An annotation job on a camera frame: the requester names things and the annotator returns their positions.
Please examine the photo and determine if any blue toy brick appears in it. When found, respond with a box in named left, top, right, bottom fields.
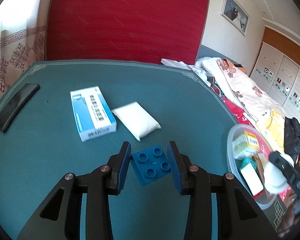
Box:
left=130, top=145, right=171, bottom=186

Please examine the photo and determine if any white sachet packet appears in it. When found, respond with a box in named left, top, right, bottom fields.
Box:
left=111, top=102, right=161, bottom=141

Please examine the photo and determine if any grey printed small box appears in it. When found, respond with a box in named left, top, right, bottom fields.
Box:
left=241, top=164, right=264, bottom=197

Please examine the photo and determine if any white bedside table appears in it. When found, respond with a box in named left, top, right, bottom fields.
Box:
left=161, top=59, right=192, bottom=70

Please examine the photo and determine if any white wardrobe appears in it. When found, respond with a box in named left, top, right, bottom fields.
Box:
left=250, top=27, right=300, bottom=122

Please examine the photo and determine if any teal dental floss box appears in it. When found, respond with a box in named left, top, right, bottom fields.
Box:
left=239, top=157, right=257, bottom=171

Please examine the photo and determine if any black smartphone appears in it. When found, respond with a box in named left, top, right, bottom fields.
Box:
left=0, top=83, right=40, bottom=133

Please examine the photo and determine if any blue white medicine box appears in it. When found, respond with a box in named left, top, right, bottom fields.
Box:
left=70, top=86, right=117, bottom=142

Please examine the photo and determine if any framed wall picture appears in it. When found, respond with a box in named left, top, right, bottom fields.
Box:
left=221, top=0, right=250, bottom=36

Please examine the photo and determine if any rose gold cosmetic tube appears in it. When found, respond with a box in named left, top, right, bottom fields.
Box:
left=252, top=153, right=268, bottom=178

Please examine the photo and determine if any red bed sheet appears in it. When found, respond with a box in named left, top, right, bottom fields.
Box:
left=211, top=85, right=254, bottom=127

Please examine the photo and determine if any floral quilt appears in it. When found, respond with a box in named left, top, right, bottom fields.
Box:
left=195, top=57, right=286, bottom=129

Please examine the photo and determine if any white round cap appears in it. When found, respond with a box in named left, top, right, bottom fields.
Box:
left=263, top=153, right=288, bottom=194

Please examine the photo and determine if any right hand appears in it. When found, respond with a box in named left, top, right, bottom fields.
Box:
left=277, top=198, right=300, bottom=238

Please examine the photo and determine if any patterned curtain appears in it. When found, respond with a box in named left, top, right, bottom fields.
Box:
left=0, top=0, right=51, bottom=99

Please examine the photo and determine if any black garment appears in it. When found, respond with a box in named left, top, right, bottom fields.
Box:
left=283, top=117, right=300, bottom=157

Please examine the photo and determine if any red upholstered headboard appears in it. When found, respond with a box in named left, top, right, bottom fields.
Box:
left=46, top=0, right=209, bottom=64

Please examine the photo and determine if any teal table mat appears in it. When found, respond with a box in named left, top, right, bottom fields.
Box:
left=0, top=61, right=237, bottom=239

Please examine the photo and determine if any green baby ointment box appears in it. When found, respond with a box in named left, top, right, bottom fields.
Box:
left=232, top=131, right=260, bottom=160

